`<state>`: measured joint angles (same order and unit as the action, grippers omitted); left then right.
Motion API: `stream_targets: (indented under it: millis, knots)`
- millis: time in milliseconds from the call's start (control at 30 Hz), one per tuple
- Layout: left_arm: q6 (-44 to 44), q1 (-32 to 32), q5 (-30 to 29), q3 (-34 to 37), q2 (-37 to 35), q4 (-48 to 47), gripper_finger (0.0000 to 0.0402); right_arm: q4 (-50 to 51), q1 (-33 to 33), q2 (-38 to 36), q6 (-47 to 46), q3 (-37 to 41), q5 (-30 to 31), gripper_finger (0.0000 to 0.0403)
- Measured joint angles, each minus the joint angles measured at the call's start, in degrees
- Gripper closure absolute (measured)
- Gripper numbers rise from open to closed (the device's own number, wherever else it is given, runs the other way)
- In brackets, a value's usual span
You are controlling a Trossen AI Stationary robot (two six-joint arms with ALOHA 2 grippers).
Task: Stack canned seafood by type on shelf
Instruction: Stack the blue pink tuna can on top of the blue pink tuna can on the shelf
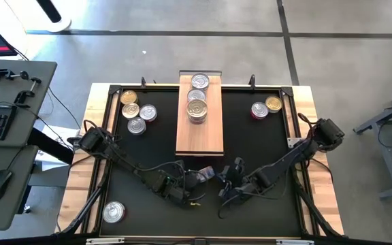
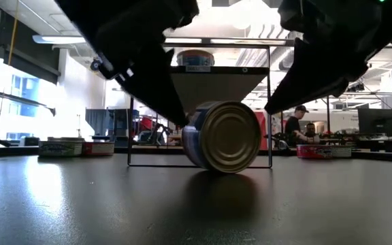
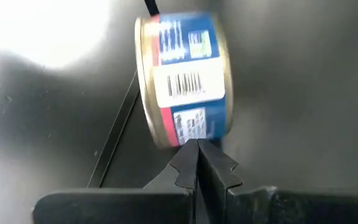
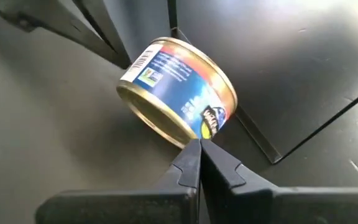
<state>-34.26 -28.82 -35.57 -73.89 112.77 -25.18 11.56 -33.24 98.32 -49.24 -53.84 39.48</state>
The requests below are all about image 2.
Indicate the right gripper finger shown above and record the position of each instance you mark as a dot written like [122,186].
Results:
[311,78]

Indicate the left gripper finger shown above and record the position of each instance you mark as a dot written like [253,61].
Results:
[155,85]

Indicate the blue-label seafood can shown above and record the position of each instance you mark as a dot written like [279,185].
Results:
[230,136]
[196,58]

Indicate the red-label tuna can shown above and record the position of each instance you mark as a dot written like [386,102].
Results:
[98,149]
[313,152]

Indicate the green-label can silver lid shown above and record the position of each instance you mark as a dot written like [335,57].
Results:
[60,149]

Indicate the black ceiling spotlight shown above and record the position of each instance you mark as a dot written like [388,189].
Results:
[96,64]

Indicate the person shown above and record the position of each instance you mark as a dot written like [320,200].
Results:
[293,127]
[311,131]

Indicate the ceiling light fixture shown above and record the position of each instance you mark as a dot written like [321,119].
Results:
[60,39]

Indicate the dark blue partition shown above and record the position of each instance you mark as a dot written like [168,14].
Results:
[97,122]

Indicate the red panel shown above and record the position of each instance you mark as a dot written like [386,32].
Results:
[262,129]

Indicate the black flat monitor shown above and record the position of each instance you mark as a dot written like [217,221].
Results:
[376,122]

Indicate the black table mat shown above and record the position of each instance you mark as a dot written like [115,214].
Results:
[80,204]

